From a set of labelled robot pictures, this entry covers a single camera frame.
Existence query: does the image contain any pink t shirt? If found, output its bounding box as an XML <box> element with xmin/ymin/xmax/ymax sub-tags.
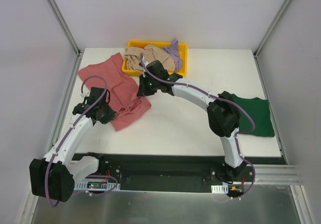
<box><xmin>78</xmin><ymin>53</ymin><xmax>151</xmax><ymax>131</ymax></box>

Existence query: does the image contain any yellow plastic bin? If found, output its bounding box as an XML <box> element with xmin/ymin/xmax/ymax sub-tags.
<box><xmin>121</xmin><ymin>40</ymin><xmax>188</xmax><ymax>76</ymax></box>

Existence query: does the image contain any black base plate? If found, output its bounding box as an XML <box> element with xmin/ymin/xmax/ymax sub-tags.
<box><xmin>70</xmin><ymin>153</ymin><xmax>260</xmax><ymax>192</ymax></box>

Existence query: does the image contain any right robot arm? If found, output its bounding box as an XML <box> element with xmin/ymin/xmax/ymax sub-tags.
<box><xmin>137</xmin><ymin>59</ymin><xmax>246</xmax><ymax>184</ymax></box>

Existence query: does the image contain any green t shirt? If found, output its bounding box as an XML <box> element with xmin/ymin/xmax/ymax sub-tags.
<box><xmin>232</xmin><ymin>94</ymin><xmax>275</xmax><ymax>138</ymax></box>

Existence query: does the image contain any beige t shirt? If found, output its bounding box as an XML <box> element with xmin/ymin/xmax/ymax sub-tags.
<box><xmin>124</xmin><ymin>44</ymin><xmax>175</xmax><ymax>72</ymax></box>

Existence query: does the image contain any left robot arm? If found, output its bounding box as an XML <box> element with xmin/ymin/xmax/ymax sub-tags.
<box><xmin>29</xmin><ymin>87</ymin><xmax>115</xmax><ymax>202</ymax></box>

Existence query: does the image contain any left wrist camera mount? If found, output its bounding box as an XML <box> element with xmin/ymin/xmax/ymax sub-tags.
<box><xmin>81</xmin><ymin>91</ymin><xmax>90</xmax><ymax>98</ymax></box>

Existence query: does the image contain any white cable duct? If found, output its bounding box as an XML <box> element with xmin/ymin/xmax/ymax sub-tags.
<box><xmin>211</xmin><ymin>185</ymin><xmax>229</xmax><ymax>194</ymax></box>
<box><xmin>74</xmin><ymin>180</ymin><xmax>120</xmax><ymax>192</ymax></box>

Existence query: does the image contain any left aluminium frame post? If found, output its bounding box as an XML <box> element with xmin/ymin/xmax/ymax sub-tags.
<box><xmin>37</xmin><ymin>0</ymin><xmax>85</xmax><ymax>56</ymax></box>

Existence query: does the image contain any purple t shirt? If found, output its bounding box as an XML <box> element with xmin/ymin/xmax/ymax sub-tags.
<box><xmin>162</xmin><ymin>38</ymin><xmax>183</xmax><ymax>72</ymax></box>

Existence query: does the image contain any right white cable duct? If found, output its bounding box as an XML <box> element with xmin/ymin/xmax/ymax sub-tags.
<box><xmin>211</xmin><ymin>185</ymin><xmax>229</xmax><ymax>194</ymax></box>

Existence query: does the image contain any right aluminium frame post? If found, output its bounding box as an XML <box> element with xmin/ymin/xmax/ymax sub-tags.
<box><xmin>253</xmin><ymin>0</ymin><xmax>304</xmax><ymax>58</ymax></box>

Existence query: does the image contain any left white cable duct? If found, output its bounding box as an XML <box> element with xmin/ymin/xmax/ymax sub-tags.
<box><xmin>74</xmin><ymin>180</ymin><xmax>120</xmax><ymax>192</ymax></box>

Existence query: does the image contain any aluminium frame post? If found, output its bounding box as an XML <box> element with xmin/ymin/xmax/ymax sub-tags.
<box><xmin>253</xmin><ymin>0</ymin><xmax>304</xmax><ymax>58</ymax></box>
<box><xmin>37</xmin><ymin>0</ymin><xmax>85</xmax><ymax>56</ymax></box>

